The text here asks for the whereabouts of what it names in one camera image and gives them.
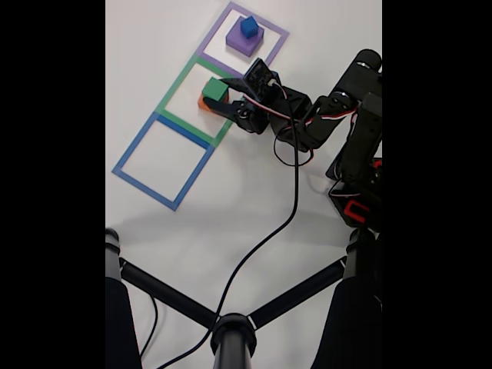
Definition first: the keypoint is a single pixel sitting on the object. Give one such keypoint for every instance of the purple tape square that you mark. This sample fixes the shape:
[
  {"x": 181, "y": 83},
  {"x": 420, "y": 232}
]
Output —
[{"x": 269, "y": 54}]

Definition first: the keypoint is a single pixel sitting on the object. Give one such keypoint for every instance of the orange block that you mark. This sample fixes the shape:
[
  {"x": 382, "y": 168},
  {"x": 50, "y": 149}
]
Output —
[{"x": 203, "y": 105}]

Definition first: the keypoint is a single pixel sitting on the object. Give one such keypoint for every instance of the large purple block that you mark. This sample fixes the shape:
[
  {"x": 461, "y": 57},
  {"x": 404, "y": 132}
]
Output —
[{"x": 240, "y": 44}]

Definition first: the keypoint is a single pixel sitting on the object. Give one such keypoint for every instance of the small blue block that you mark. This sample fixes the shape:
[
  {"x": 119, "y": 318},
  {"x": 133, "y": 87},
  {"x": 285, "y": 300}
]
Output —
[{"x": 248, "y": 27}]

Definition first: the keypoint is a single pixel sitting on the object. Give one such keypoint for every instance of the green block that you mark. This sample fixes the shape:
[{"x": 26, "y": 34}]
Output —
[{"x": 214, "y": 89}]

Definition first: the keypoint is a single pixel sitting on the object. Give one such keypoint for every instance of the red table clamp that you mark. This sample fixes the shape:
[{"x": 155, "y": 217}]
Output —
[{"x": 348, "y": 209}]

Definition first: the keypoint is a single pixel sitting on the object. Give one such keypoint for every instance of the blue tape square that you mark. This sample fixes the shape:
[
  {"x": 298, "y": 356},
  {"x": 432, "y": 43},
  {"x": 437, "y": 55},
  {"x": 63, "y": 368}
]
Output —
[{"x": 133, "y": 148}]

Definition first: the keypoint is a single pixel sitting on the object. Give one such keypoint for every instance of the green tape square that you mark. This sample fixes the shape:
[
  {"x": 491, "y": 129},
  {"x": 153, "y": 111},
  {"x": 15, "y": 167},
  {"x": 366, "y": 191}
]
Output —
[{"x": 183, "y": 81}]

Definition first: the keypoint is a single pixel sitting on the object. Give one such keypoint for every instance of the black tripod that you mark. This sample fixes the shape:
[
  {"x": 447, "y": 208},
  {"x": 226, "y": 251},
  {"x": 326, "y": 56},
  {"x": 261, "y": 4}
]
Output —
[{"x": 232, "y": 342}]

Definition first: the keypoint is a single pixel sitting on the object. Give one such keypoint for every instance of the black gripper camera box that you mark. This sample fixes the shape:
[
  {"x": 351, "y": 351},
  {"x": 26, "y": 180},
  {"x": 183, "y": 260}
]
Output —
[{"x": 259, "y": 78}]

